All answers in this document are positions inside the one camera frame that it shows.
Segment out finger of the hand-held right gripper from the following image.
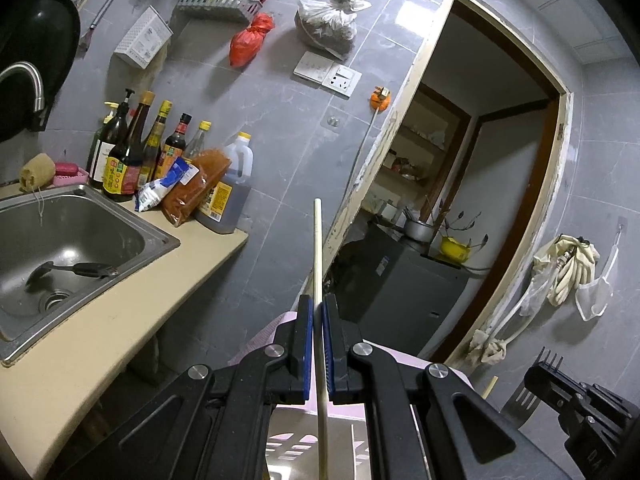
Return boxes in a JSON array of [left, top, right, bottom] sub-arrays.
[[523, 346, 592, 412]]

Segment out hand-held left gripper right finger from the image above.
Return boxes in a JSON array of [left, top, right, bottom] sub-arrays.
[[321, 293, 571, 480]]

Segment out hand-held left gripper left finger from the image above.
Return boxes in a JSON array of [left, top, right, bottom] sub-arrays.
[[47, 294, 315, 480]]

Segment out steel fork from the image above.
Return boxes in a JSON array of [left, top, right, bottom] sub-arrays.
[[499, 381, 539, 431]]

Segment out white plastic utensil holder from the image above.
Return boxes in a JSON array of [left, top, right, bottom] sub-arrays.
[[265, 404, 373, 480]]

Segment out pink floral table cloth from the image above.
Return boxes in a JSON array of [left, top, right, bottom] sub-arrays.
[[227, 310, 474, 480]]

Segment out knotted cream rag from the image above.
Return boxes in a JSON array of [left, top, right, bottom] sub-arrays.
[[467, 328, 509, 374]]

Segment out grey cabinet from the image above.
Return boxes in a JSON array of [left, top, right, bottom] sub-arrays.
[[326, 221, 474, 362]]

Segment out aluminium pot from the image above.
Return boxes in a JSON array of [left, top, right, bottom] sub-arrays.
[[399, 214, 434, 244]]

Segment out yellow pot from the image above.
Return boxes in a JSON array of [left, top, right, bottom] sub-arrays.
[[438, 234, 474, 264]]

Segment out beige kitchen counter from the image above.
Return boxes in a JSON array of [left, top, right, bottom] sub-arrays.
[[0, 180, 250, 480]]

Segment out cooking oil jug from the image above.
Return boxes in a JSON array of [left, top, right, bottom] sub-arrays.
[[194, 131, 255, 235]]

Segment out dried plant stems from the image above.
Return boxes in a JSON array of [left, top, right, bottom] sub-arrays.
[[434, 199, 489, 252]]

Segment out orange spice packet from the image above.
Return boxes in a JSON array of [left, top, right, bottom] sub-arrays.
[[161, 147, 232, 227]]

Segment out blue and white packet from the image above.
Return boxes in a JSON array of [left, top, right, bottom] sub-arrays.
[[134, 156, 202, 213]]

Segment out wooden storage shelf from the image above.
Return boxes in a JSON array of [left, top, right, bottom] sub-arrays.
[[369, 82, 474, 222]]

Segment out clear bottle with yellow cap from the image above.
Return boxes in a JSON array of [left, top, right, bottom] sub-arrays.
[[182, 119, 212, 162]]

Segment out black spatula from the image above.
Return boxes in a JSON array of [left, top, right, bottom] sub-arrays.
[[24, 259, 120, 294]]

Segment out dark cap sauce bottle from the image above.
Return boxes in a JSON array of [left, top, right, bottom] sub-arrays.
[[159, 112, 194, 173]]

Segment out steel sink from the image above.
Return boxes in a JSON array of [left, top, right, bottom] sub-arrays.
[[0, 183, 182, 367]]

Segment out tan cap soy sauce bottle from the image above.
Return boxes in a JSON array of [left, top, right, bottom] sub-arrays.
[[102, 90, 156, 204]]

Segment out yellow cap sauce bottle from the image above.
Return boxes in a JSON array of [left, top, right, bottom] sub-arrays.
[[139, 99, 174, 187]]

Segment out black pump dark bottle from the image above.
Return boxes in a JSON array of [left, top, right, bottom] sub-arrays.
[[101, 88, 137, 161]]

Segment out pink soap dish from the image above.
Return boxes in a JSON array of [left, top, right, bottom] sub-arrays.
[[53, 161, 91, 189]]

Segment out loofah sponge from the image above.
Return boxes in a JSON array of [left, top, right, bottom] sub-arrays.
[[18, 154, 55, 194]]

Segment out red plastic bag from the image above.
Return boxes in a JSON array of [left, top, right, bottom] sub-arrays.
[[228, 12, 276, 67]]

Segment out clear bag of dried goods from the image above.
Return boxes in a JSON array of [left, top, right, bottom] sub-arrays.
[[293, 0, 372, 59]]

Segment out steel faucet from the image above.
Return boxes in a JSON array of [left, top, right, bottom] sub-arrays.
[[0, 61, 49, 132]]

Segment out black frying pan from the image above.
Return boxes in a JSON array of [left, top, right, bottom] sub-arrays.
[[0, 0, 82, 144]]

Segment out wooden door frame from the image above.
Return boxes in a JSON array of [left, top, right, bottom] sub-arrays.
[[319, 0, 574, 377]]

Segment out white wall socket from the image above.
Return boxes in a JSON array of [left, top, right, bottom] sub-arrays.
[[321, 64, 362, 99]]

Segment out white wall switch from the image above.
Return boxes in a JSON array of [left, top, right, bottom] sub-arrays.
[[292, 50, 335, 84]]

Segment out white perforated wall box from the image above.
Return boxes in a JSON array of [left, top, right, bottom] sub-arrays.
[[113, 5, 174, 69]]

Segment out grey wall rack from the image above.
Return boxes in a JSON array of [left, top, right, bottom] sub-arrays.
[[169, 0, 264, 24]]

